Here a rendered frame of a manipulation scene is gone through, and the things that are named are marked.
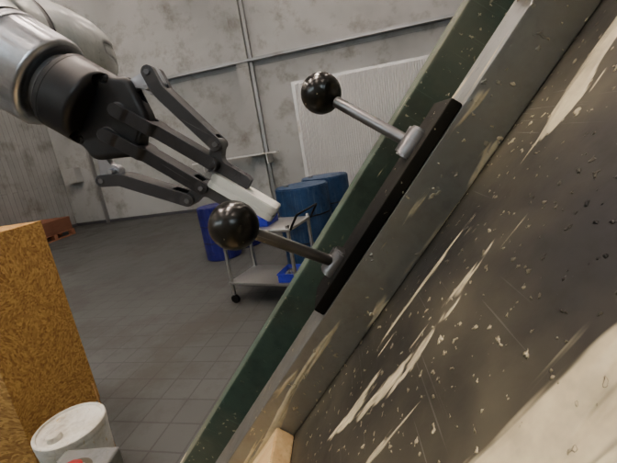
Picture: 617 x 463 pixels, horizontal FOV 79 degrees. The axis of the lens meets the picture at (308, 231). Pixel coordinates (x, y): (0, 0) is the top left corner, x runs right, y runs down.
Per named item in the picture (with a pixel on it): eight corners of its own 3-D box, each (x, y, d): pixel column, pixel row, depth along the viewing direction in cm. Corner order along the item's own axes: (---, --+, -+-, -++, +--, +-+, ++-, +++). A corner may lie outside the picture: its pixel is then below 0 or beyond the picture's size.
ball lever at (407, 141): (417, 175, 32) (306, 109, 38) (443, 136, 31) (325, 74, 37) (405, 167, 29) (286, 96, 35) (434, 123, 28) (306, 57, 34)
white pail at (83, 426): (93, 457, 201) (65, 381, 189) (140, 460, 194) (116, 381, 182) (40, 515, 171) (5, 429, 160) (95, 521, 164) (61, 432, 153)
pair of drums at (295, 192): (358, 235, 538) (350, 168, 514) (348, 268, 417) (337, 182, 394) (305, 241, 557) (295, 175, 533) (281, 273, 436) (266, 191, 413)
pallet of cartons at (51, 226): (50, 236, 991) (43, 219, 980) (80, 232, 968) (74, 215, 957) (-2, 253, 863) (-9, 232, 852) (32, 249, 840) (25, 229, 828)
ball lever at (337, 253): (328, 272, 36) (196, 227, 29) (348, 239, 35) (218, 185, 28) (344, 295, 33) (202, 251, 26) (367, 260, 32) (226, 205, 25)
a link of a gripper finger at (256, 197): (218, 175, 38) (222, 169, 38) (278, 209, 39) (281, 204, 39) (209, 179, 36) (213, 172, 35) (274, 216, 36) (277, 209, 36)
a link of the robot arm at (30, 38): (28, 104, 41) (77, 131, 41) (-56, 95, 32) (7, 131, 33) (55, 23, 39) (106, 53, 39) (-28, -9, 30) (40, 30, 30)
